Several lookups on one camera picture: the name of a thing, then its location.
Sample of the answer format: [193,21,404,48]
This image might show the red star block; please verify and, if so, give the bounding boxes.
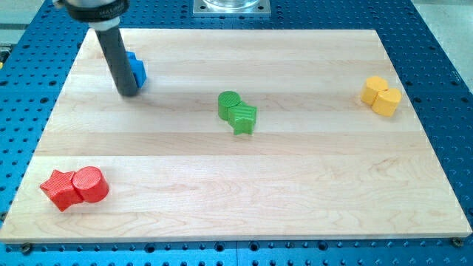
[40,170,84,212]

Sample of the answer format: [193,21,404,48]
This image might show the green star block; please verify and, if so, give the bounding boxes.
[228,102,257,135]

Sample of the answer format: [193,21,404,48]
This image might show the silver robot base mount plate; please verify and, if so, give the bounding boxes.
[192,0,271,17]

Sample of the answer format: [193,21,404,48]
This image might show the yellow hexagon block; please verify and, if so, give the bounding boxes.
[360,76,389,105]

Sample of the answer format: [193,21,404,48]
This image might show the yellow heart block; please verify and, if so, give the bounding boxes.
[371,88,402,117]

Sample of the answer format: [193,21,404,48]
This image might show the green cylinder block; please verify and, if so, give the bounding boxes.
[217,91,241,120]

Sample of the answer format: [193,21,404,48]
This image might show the blue cube block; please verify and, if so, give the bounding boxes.
[126,51,137,61]

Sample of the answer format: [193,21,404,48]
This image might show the light wooden board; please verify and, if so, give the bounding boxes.
[1,29,472,243]

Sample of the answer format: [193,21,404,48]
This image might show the blue triangle block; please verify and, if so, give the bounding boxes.
[129,59,147,88]

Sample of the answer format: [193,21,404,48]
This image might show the red cylinder block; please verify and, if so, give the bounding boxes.
[72,166,109,203]

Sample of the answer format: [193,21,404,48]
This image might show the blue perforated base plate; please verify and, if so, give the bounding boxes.
[1,1,472,265]

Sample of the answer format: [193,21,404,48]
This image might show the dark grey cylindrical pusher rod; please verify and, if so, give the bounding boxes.
[95,27,138,96]

